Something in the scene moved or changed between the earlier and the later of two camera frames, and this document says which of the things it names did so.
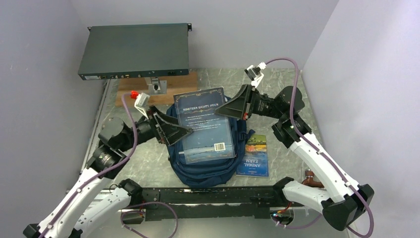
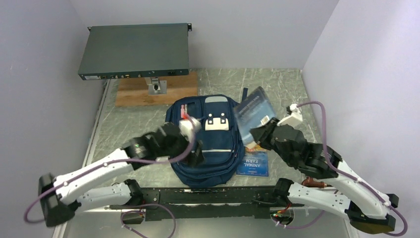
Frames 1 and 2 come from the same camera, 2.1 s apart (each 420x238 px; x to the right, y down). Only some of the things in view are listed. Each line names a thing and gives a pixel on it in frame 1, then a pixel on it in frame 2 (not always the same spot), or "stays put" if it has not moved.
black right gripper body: [256, 106] to [266, 139]
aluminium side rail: [95, 128] stays put
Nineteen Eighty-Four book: [211, 139] to [254, 110]
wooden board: [176, 85] stays put
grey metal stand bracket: [156, 87] stays put
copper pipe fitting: [309, 179] stays put
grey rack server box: [135, 50] stays put
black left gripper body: [151, 131] to [191, 158]
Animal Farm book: [254, 162] stays put
